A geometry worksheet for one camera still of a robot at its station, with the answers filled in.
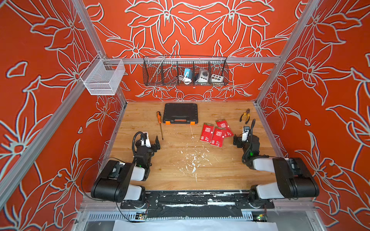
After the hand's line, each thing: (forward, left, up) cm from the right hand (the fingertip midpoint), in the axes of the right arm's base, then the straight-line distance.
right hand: (241, 133), depth 91 cm
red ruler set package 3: (+1, +14, -7) cm, 15 cm away
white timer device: (+27, +25, +25) cm, 44 cm away
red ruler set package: (+4, +20, -7) cm, 22 cm away
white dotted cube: (+29, +16, +22) cm, 39 cm away
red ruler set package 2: (+13, +9, -6) cm, 17 cm away
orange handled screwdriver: (+17, +57, -4) cm, 59 cm away
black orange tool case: (+18, +40, -2) cm, 44 cm away
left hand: (-5, +59, +2) cm, 59 cm away
